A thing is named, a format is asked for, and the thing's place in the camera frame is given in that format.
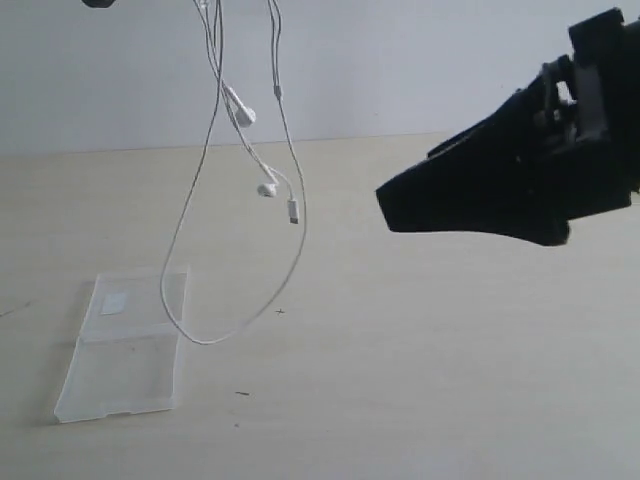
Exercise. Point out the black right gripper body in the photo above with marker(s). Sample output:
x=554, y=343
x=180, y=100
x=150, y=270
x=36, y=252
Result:
x=579, y=124

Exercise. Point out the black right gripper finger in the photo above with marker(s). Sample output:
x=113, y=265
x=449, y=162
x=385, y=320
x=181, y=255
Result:
x=479, y=180

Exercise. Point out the white wired earphones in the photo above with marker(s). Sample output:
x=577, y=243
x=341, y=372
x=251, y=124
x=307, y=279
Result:
x=241, y=117

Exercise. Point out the clear plastic open case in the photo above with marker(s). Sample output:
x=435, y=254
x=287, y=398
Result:
x=128, y=354

